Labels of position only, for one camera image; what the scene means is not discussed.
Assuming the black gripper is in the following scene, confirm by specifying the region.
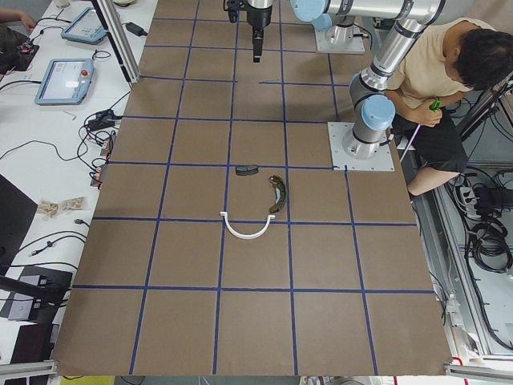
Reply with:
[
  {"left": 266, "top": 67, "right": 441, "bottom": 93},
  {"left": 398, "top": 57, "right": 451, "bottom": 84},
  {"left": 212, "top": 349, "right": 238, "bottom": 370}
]
[{"left": 246, "top": 0, "right": 273, "bottom": 63}]

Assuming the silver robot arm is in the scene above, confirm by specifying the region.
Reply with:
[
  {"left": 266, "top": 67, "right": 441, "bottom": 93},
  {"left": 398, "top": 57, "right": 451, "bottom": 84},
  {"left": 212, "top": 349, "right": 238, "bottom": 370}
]
[{"left": 290, "top": 1, "right": 445, "bottom": 160}]

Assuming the black power adapter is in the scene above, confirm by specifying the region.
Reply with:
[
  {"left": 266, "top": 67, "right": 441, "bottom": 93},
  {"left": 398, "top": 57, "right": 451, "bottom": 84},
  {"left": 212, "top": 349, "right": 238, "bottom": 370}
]
[{"left": 125, "top": 22, "right": 147, "bottom": 37}]

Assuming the dark grey brake pad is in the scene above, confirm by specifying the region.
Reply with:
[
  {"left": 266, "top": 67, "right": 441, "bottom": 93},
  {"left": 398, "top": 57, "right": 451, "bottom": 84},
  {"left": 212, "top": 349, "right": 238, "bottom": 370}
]
[{"left": 235, "top": 164, "right": 259, "bottom": 176}]

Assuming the olive metal brake shoe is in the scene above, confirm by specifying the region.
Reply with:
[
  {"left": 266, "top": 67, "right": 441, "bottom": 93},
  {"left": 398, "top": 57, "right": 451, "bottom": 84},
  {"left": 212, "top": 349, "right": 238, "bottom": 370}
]
[{"left": 269, "top": 175, "right": 287, "bottom": 214}]

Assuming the far teach pendant tablet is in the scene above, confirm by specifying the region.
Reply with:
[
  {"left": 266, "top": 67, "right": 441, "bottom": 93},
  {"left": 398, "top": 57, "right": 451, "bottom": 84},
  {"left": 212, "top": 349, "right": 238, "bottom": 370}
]
[{"left": 61, "top": 7, "right": 107, "bottom": 45}]

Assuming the teach pendant tablet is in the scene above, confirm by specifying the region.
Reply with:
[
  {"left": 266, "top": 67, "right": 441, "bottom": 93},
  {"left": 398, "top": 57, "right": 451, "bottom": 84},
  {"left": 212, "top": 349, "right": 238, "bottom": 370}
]
[
  {"left": 61, "top": 7, "right": 107, "bottom": 45},
  {"left": 34, "top": 58, "right": 95, "bottom": 106}
]

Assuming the seated person beige shirt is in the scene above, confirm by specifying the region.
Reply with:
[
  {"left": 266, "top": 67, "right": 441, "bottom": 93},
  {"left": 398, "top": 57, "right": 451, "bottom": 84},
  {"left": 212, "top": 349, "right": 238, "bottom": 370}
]
[{"left": 386, "top": 18, "right": 512, "bottom": 197}]

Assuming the near teach pendant tablet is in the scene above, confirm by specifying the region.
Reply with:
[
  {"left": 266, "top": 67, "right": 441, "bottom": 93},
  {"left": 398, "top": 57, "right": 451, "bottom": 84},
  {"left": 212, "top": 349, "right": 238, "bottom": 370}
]
[{"left": 34, "top": 58, "right": 95, "bottom": 106}]

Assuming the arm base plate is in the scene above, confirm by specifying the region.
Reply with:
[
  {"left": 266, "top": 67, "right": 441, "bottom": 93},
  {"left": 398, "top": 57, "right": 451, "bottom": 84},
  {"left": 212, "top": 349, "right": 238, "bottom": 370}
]
[
  {"left": 314, "top": 25, "right": 366, "bottom": 55},
  {"left": 327, "top": 122, "right": 395, "bottom": 172}
]

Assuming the aluminium frame post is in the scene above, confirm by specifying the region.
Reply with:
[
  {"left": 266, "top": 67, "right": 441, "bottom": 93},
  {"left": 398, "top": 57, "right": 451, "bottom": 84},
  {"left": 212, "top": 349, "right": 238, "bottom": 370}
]
[{"left": 91, "top": 0, "right": 140, "bottom": 84}]

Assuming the white curved plastic bracket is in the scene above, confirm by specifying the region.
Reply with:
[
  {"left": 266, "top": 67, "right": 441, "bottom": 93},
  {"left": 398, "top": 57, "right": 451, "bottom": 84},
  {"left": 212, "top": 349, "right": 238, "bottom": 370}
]
[{"left": 220, "top": 211, "right": 276, "bottom": 240}]

